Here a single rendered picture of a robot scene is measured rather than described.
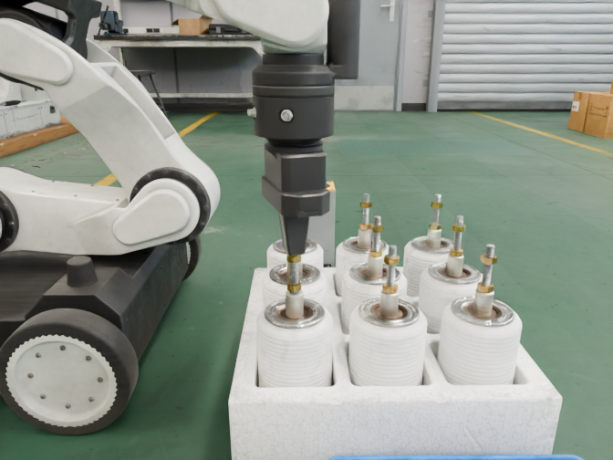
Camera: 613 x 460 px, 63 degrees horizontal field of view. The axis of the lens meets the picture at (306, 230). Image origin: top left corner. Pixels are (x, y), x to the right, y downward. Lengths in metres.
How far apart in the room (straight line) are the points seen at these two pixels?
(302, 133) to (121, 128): 0.47
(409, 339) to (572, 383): 0.49
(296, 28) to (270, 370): 0.39
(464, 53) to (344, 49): 5.38
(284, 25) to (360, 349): 0.38
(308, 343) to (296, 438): 0.11
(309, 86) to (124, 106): 0.46
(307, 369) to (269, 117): 0.30
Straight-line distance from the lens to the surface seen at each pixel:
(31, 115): 3.98
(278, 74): 0.51
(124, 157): 0.93
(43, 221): 1.02
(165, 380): 0.98
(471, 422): 0.66
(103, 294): 0.85
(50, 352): 0.85
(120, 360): 0.80
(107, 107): 0.92
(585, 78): 6.42
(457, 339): 0.65
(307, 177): 0.53
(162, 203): 0.88
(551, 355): 1.12
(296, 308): 0.62
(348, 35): 0.54
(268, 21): 0.50
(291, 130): 0.51
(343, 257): 0.83
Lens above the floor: 0.55
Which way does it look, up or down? 19 degrees down
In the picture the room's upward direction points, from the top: straight up
